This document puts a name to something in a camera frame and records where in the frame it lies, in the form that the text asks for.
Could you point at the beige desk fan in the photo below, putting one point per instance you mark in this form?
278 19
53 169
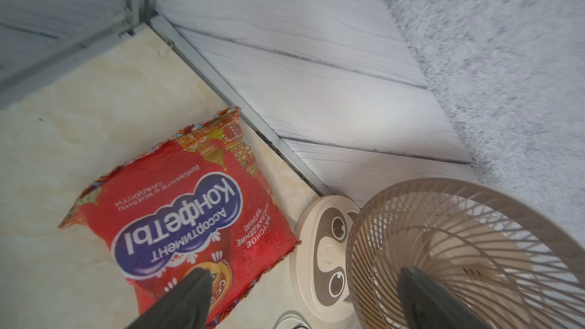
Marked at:
503 260

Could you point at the red candy bag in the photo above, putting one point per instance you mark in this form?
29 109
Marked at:
198 200

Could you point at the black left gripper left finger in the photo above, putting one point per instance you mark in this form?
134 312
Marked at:
185 306

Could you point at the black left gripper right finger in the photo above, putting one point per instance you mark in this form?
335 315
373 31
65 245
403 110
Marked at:
427 305

